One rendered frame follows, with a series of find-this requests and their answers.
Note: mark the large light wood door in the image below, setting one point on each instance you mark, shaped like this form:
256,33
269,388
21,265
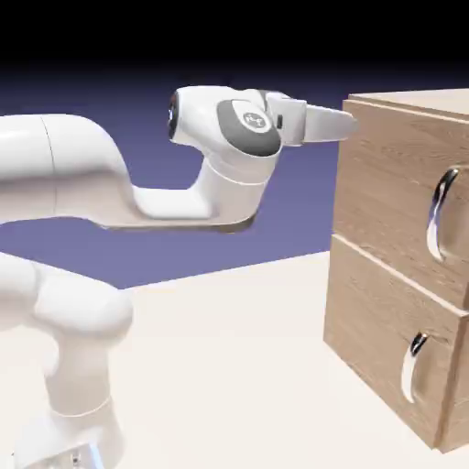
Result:
384,190

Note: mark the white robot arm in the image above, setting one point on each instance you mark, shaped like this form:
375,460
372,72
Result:
84,165

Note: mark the small light wood door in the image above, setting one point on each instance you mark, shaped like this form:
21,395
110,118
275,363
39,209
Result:
381,329

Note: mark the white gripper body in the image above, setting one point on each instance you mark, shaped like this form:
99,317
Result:
326,124

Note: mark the light wood cabinet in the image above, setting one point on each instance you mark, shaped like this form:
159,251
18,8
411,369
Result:
410,110

